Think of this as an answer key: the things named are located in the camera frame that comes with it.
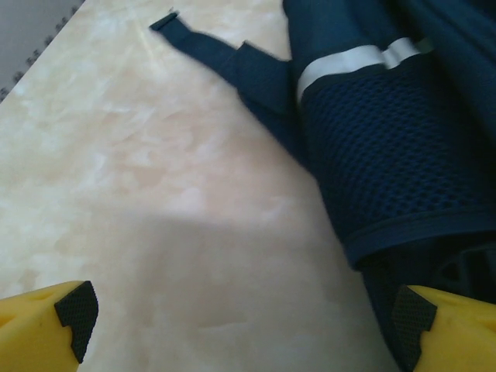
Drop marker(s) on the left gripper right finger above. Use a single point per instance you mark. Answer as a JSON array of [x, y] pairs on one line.
[[461, 337]]

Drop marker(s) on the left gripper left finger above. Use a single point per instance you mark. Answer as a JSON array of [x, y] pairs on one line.
[[31, 333]]

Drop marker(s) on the navy blue backpack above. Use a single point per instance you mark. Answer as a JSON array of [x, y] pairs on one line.
[[387, 147]]

